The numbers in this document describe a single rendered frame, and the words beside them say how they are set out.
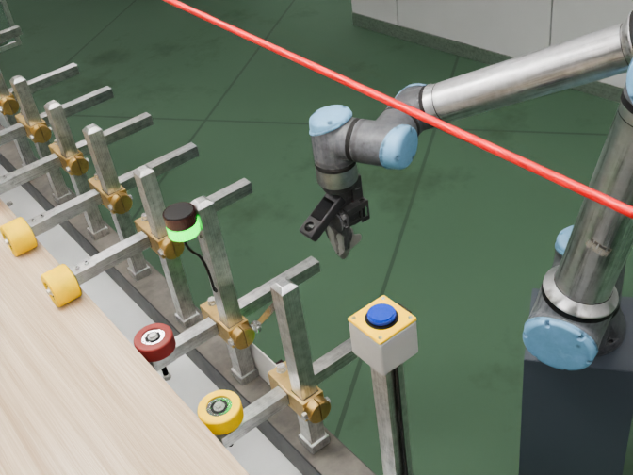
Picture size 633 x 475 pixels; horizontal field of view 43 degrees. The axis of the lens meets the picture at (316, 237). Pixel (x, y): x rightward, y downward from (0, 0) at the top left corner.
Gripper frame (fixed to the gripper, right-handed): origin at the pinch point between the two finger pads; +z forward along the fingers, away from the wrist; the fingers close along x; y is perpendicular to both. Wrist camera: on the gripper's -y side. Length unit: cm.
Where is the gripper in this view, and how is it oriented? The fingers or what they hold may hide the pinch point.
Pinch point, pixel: (340, 255)
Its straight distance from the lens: 188.1
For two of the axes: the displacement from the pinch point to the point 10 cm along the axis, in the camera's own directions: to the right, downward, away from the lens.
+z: 1.2, 7.8, 6.1
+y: 7.8, -4.6, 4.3
